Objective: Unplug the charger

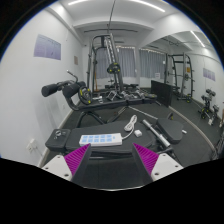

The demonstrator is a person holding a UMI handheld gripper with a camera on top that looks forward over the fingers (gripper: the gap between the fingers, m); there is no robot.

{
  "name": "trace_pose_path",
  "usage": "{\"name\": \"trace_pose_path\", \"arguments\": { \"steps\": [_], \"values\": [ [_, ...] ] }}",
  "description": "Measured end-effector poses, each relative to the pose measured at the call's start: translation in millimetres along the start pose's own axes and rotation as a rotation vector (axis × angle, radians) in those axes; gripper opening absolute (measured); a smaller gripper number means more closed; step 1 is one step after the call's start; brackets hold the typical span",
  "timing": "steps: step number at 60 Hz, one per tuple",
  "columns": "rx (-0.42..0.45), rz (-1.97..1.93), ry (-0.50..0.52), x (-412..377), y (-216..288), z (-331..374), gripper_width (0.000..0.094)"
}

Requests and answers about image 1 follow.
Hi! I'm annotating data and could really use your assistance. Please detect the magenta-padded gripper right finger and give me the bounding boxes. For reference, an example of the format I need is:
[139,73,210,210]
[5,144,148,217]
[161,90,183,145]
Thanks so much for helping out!
[132,142,185,186]

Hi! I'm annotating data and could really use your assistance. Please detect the black plate on machine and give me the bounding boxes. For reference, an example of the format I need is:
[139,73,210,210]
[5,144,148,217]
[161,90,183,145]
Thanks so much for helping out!
[106,62,121,75]

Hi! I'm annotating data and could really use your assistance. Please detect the black hanging cable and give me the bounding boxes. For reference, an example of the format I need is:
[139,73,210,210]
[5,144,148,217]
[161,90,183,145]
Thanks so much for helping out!
[107,0,117,34]

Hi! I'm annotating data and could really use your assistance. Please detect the black upright box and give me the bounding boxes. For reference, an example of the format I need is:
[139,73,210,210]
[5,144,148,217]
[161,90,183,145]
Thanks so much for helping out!
[150,79,174,108]

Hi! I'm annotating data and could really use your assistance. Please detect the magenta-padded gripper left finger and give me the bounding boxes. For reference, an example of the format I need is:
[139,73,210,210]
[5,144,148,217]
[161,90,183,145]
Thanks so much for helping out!
[41,143,98,188]

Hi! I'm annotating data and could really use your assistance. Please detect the small black padded bench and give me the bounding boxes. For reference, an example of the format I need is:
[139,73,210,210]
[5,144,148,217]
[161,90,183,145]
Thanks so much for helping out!
[156,117,185,145]

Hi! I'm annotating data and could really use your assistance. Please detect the grey window curtain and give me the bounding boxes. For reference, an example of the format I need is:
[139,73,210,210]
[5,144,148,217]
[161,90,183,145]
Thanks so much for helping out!
[94,46,137,79]
[139,49,167,80]

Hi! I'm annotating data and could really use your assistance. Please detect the small purple wall poster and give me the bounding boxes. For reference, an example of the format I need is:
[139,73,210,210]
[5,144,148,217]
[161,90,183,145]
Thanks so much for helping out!
[202,67,217,82]

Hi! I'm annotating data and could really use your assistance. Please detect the white wall outlet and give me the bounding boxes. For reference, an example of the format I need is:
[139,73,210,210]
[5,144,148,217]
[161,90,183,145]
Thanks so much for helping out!
[25,138,38,154]

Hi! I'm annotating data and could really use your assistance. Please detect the black padded flat bench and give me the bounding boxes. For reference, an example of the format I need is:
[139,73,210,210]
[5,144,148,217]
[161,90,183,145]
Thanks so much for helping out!
[44,119,156,168]

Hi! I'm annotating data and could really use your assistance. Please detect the black power rack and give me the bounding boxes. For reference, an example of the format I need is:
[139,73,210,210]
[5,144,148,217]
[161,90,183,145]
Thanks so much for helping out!
[163,53,195,103]

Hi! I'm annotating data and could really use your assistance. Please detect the white power strip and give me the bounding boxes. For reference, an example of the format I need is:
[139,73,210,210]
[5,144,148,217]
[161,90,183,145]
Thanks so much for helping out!
[78,132,123,148]

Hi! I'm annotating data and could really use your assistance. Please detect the grey cable machine frame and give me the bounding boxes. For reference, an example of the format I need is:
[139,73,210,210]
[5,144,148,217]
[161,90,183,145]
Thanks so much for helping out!
[86,33,125,94]

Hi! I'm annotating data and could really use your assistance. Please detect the metal key bunch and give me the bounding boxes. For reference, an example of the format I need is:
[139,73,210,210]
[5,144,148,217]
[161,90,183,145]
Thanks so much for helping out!
[54,130,66,139]

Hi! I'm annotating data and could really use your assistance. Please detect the ceiling light strip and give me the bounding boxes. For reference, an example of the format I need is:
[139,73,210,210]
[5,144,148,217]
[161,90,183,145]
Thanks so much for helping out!
[190,30,206,48]
[129,0,166,13]
[67,0,89,6]

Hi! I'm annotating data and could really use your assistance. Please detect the black yellow weight plate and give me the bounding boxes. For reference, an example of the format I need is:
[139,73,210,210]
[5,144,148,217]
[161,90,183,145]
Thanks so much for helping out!
[77,85,93,105]

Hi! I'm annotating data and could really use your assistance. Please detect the silver barbell bar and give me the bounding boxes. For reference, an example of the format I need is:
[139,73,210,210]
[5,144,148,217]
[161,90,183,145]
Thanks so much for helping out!
[128,105,172,149]

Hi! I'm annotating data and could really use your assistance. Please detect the group of metal gym handles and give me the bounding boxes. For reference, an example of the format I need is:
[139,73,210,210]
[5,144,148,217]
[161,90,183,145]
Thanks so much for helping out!
[93,84,158,103]

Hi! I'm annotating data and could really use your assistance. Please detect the large purple wall poster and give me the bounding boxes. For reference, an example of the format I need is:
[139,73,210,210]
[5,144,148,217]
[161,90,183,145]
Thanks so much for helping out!
[33,33,62,61]

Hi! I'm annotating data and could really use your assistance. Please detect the black bench with roller pads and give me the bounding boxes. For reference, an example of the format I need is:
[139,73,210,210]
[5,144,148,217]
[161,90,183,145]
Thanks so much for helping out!
[41,79,158,128]

